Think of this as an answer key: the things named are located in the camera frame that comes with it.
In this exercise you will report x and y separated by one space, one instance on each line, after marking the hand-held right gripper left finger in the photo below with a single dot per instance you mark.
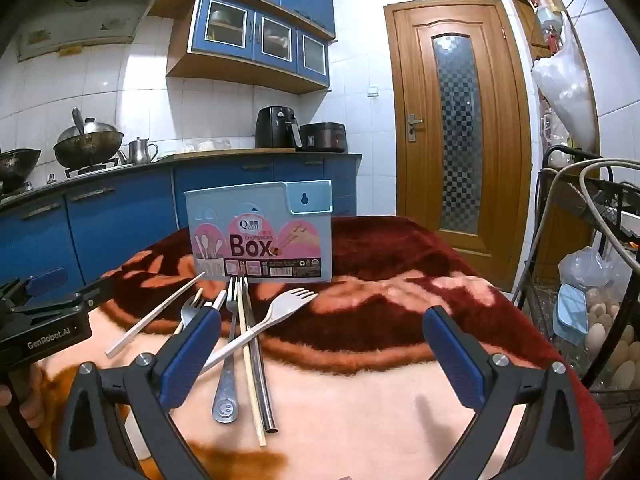
192 355

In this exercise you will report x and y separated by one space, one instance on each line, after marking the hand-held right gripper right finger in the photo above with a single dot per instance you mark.
452 360

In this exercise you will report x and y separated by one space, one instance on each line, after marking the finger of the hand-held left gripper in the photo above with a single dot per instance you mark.
100 290
47 279

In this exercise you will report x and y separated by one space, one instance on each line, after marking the metal fork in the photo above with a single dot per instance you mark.
227 360
187 312

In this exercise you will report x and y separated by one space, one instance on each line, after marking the white chopstick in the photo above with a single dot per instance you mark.
150 317

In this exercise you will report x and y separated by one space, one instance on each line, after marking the beige wooden chopstick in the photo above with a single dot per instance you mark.
250 360
199 296

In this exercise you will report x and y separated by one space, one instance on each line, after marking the metal chopstick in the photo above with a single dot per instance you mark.
265 385

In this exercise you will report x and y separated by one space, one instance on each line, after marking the white plastic fork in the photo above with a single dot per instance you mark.
280 310

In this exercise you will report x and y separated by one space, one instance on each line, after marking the light blue utensil box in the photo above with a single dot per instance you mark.
260 210

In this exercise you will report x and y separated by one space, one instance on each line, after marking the blue base cabinets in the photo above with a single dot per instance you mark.
125 215

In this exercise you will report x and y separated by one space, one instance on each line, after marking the dark wok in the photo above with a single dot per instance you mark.
17 165

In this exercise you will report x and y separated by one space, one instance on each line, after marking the red printed blanket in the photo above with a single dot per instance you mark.
375 270

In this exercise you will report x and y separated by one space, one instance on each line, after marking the gas stove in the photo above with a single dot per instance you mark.
95 170

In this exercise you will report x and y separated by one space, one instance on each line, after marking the light blue plastic container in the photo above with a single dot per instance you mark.
570 310

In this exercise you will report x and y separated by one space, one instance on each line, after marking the wok with metal lid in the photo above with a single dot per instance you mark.
87 142

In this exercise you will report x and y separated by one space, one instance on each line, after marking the metal kettle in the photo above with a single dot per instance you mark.
137 151

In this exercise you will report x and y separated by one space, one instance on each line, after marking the pile of eggs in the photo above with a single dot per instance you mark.
605 330

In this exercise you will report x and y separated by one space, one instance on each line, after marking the clear plastic bag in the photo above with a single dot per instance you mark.
585 267

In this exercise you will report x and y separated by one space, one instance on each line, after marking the wooden door with glass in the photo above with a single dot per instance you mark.
415 200

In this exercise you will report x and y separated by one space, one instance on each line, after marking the clear glass containers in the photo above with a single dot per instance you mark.
205 145

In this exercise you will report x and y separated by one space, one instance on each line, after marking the dark countertop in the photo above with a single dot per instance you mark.
240 156

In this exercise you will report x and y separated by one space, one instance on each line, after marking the black metal rack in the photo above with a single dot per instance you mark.
610 195

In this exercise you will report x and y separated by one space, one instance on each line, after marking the black air fryer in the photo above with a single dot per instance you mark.
272 127

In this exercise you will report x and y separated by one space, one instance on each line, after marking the dark rice cooker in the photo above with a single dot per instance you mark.
325 136

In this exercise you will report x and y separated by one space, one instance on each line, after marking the range hood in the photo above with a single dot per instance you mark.
100 10

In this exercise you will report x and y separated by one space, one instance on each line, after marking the white plastic bag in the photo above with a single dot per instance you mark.
567 90

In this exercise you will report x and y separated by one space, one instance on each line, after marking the red sauce bottle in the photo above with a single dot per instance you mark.
552 37

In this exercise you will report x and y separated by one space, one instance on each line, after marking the white wall switch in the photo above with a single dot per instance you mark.
373 90

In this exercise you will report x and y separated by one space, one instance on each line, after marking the blue glass-door wall cabinet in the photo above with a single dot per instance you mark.
250 35

